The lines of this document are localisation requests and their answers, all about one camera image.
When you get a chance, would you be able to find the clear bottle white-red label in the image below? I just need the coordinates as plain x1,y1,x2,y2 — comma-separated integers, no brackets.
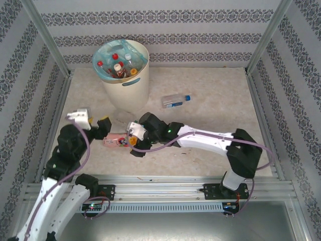
124,53,136,71

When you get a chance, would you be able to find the clear bottle blue cap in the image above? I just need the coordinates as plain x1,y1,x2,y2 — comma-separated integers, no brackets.
160,94,192,109

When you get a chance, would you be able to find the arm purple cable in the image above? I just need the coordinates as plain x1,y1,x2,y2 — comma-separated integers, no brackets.
126,132,276,217
24,115,111,241

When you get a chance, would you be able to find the blue-green plastic bin liner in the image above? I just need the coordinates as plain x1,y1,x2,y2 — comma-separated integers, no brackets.
92,39,147,81

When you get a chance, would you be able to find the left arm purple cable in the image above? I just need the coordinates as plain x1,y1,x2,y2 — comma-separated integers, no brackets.
24,115,111,241

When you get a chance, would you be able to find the pink drink bottle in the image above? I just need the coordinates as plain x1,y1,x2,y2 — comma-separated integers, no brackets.
102,132,135,149

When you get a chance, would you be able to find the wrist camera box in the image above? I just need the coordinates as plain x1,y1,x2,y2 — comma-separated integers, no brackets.
125,120,149,142
66,107,92,131

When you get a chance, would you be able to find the aluminium frame post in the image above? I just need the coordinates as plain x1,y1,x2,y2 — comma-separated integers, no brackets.
245,0,294,75
20,0,72,77

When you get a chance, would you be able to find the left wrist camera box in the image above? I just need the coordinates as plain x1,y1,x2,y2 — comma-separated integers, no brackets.
66,107,92,131

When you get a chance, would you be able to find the aluminium mounting rail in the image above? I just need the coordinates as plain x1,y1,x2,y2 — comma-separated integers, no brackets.
24,174,298,201

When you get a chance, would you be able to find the grey metal sheet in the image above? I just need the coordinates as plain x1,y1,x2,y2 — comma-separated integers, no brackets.
15,200,309,241

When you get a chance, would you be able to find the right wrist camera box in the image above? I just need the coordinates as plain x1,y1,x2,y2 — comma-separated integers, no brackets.
125,120,149,142

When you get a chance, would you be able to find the aluminium side rail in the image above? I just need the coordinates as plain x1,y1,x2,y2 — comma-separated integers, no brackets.
34,71,74,183
245,70,284,180

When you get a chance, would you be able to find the small controller board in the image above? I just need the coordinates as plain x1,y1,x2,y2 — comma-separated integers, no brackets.
222,202,240,211
82,203,104,211

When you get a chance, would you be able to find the slotted grey cable duct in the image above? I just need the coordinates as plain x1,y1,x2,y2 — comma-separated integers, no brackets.
34,203,224,214

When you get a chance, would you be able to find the cream plastic bin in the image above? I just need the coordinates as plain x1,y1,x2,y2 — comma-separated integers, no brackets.
92,39,150,116

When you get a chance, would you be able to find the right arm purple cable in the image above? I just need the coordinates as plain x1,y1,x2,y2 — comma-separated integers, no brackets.
126,132,276,217

